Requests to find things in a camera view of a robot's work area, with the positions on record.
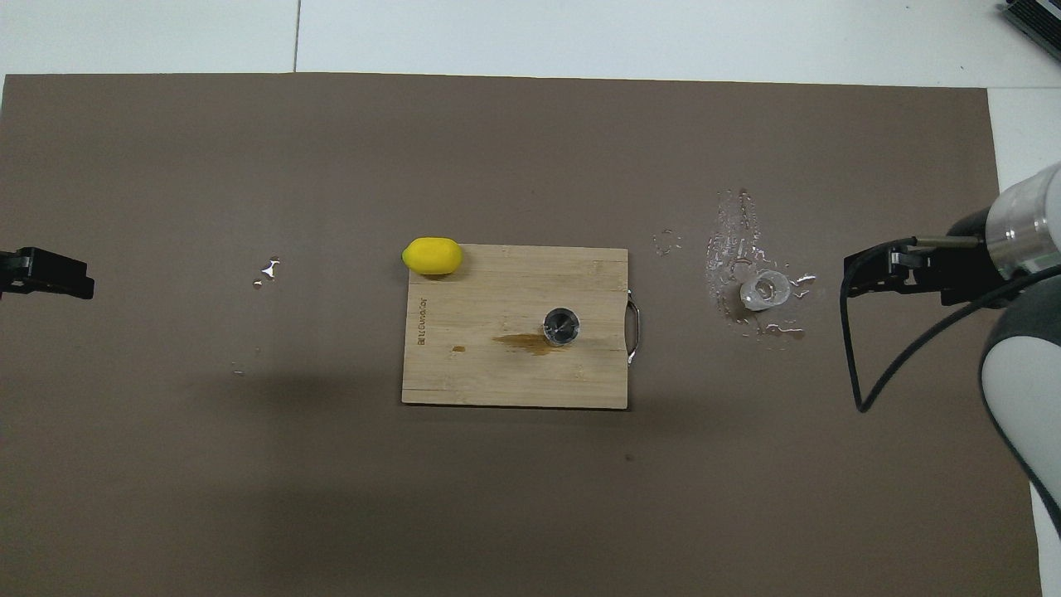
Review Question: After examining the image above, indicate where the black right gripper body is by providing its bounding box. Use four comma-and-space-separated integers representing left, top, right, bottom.
940, 209, 1021, 307

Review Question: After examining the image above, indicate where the small clear glass cup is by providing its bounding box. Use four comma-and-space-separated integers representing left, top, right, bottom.
739, 269, 791, 313

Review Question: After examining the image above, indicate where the clear drinking glass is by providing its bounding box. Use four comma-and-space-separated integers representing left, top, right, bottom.
543, 307, 581, 347

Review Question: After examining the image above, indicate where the grey ribbed device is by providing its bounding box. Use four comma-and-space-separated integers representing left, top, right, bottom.
999, 0, 1061, 61

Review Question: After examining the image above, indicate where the brown table mat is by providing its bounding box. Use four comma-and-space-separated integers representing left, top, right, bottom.
0, 73, 1044, 597

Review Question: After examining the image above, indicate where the yellow lemon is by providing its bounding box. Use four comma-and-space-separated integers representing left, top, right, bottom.
402, 237, 463, 276

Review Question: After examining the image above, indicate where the wooden cutting board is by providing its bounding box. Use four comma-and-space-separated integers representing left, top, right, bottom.
401, 244, 641, 410

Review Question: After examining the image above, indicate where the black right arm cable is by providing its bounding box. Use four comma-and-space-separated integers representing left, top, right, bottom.
839, 236, 1061, 414

